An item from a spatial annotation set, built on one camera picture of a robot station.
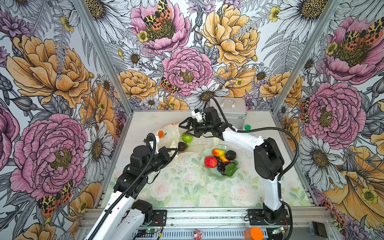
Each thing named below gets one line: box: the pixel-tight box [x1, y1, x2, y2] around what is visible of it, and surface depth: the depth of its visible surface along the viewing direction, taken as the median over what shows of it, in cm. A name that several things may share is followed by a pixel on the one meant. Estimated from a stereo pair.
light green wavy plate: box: [200, 144, 240, 182], surface depth 91 cm
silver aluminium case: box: [209, 97, 248, 129], surface depth 107 cm
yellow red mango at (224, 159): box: [219, 155, 231, 164], surface depth 91 cm
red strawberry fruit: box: [204, 156, 218, 169], surface depth 88 cm
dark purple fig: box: [178, 141, 186, 151], surface depth 98 cm
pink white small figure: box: [193, 229, 204, 240], surface depth 67 cm
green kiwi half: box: [181, 132, 194, 143], surface depth 101 cm
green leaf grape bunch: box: [216, 157, 238, 177], surface depth 86 cm
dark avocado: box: [225, 150, 237, 161], surface depth 90 cm
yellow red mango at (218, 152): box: [212, 148, 226, 157], surface depth 92 cm
